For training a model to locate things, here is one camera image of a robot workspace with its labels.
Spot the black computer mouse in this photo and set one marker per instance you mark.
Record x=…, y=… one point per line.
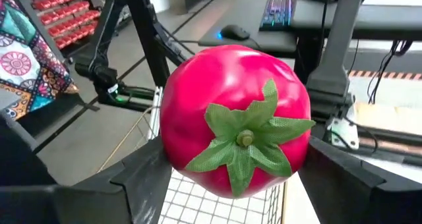
x=234, y=32

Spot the black frame leg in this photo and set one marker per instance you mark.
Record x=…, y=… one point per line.
x=145, y=36

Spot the big red tomato green calyx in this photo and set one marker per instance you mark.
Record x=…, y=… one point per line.
x=230, y=85

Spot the orange black hazard tape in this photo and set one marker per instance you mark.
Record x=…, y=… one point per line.
x=385, y=75

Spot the white metal bracket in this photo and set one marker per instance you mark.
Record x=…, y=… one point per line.
x=344, y=133

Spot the black desk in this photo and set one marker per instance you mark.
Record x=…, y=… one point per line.
x=362, y=19

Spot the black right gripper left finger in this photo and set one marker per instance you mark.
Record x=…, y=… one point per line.
x=99, y=201

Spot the backlit computer keyboard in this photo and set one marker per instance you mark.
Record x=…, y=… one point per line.
x=278, y=10

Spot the red storage bins rack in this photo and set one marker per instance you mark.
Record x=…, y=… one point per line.
x=66, y=16

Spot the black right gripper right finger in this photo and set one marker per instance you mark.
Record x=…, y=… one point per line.
x=362, y=197

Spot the colourful patterned cloth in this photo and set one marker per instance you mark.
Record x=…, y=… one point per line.
x=26, y=62

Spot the grey monitor stand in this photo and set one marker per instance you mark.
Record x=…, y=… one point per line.
x=339, y=52

